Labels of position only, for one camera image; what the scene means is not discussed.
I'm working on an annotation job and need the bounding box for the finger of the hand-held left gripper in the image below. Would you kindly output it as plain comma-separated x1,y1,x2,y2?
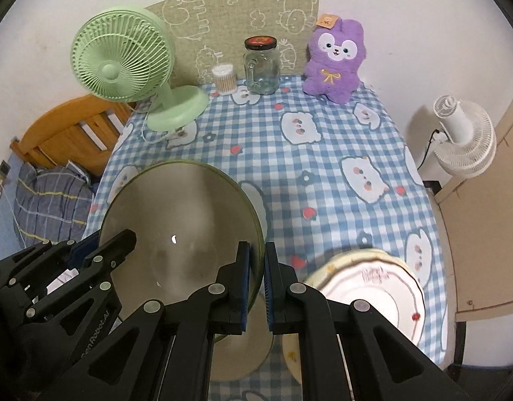
0,236,100,287
6,230,137,323

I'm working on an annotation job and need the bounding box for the green desk fan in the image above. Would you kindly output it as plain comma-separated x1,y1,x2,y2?
71,4,210,133

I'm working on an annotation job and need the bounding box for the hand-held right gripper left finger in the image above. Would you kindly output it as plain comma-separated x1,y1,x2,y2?
39,241,251,401

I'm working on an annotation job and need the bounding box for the black fan cable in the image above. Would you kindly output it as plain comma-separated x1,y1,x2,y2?
418,129,447,170

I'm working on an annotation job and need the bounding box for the cream yellow-patterned plate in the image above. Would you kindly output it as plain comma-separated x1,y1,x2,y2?
280,248,424,386

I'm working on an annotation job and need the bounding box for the glass jar with black lid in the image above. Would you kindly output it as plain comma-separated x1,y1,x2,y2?
244,36,281,95

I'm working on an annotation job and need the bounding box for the white red-flower plate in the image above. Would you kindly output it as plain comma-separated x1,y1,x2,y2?
312,255,426,349

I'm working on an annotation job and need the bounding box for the orange wooden headboard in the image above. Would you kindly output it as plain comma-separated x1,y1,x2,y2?
10,94,136,178

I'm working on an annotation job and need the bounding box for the clear cotton swab container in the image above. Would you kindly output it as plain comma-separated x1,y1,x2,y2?
212,63,238,95

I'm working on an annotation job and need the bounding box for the grey plaid pillow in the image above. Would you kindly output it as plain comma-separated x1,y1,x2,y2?
14,163,96,247

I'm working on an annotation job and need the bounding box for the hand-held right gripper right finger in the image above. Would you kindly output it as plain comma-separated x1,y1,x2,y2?
262,241,474,401

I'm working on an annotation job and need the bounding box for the white clip fan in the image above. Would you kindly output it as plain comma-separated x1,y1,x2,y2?
432,95,497,179

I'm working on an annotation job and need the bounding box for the cream green-rimmed bowl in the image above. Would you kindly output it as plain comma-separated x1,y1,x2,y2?
99,160,276,382

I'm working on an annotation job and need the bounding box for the beige patterned wall sheet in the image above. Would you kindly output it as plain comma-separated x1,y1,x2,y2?
144,0,322,86

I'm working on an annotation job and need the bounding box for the purple plush toy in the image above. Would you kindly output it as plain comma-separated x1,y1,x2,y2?
302,13,369,104

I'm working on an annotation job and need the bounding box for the blue checkered tablecloth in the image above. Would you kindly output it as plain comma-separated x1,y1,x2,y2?
82,73,449,401

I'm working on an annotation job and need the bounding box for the white fan cable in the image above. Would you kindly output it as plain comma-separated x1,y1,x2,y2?
138,102,179,145

